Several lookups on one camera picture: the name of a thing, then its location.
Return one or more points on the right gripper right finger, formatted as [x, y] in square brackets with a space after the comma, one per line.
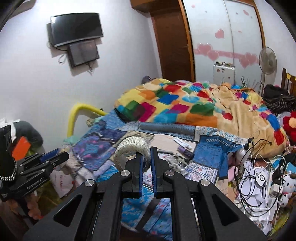
[161, 183]

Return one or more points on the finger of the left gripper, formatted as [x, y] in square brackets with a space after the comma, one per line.
[46, 156]

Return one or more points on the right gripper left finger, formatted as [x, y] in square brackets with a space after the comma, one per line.
[133, 174]

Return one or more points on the white bandage roll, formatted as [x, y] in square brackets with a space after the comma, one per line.
[132, 144]

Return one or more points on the person's left hand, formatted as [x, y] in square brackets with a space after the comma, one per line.
[32, 205]

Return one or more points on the orange red box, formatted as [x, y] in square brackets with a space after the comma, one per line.
[21, 148]

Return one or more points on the white HotMaxx plastic bag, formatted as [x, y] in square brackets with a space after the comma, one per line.
[62, 183]

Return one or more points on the dark grey cushion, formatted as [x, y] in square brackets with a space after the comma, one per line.
[25, 129]

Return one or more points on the purple small tube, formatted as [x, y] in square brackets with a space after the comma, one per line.
[186, 153]

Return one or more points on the blue patterned patchwork bedsheet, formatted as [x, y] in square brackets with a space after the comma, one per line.
[196, 152]

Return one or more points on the colourful patchwork fleece blanket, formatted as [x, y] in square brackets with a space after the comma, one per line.
[230, 108]

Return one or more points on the brown wooden door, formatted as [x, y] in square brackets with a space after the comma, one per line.
[173, 38]

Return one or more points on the red plush toy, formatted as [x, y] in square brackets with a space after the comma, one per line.
[289, 125]

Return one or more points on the black striped clothing pile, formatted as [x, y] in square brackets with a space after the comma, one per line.
[278, 100]

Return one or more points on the wooden chair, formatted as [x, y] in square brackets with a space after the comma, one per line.
[288, 82]

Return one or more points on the white standing fan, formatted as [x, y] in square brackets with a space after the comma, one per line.
[268, 65]

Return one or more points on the white wardrobe with hearts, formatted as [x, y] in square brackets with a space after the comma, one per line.
[225, 31]

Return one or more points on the small black wall monitor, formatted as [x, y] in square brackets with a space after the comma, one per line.
[82, 53]

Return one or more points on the wall mounted television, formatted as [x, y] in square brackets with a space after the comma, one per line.
[74, 27]

